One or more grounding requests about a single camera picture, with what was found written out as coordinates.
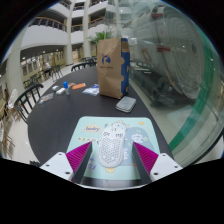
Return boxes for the group of black chairs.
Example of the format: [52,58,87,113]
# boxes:
[23,64,64,88]

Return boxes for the white perforated computer mouse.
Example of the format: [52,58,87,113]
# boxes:
[97,122,127,169]

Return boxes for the white and blue packet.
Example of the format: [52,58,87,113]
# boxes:
[81,83,100,97]

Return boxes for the small blue-capped clear bottle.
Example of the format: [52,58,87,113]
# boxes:
[63,81,71,96]

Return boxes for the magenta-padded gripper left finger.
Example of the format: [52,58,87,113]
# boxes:
[39,141,94,185]

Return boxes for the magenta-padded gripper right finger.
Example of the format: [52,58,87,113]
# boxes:
[131,141,184,186]

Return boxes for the person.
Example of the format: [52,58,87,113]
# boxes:
[43,61,53,76]

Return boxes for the large white cylindrical exhibit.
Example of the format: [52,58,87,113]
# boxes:
[129,3,208,101]

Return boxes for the white lattice-back chair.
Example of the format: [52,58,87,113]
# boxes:
[0,119,16,159]
[7,88,19,109]

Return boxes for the orange flat card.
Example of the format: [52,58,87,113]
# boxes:
[71,82,87,90]

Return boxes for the black chairs beside table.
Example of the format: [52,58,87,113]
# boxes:
[70,57,98,72]

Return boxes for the green potted palm plant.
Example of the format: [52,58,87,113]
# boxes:
[89,31,113,44]

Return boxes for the light green cartoon mouse pad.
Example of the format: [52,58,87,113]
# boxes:
[65,115,161,182]

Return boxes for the brown paper carrier bag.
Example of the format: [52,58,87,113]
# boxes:
[96,37,131,100]

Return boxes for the black spindle-back chair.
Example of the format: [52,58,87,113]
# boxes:
[13,83,45,124]

